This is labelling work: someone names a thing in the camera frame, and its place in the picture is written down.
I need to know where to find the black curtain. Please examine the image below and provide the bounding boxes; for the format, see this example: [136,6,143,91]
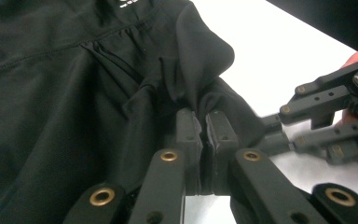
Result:
[265,0,358,51]

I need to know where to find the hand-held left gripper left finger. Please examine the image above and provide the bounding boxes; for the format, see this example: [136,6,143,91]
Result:
[175,107,204,196]

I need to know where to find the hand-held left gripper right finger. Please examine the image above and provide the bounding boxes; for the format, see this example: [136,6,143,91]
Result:
[202,109,241,196]

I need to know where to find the black pants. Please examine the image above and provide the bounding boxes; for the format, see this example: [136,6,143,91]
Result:
[0,0,267,224]

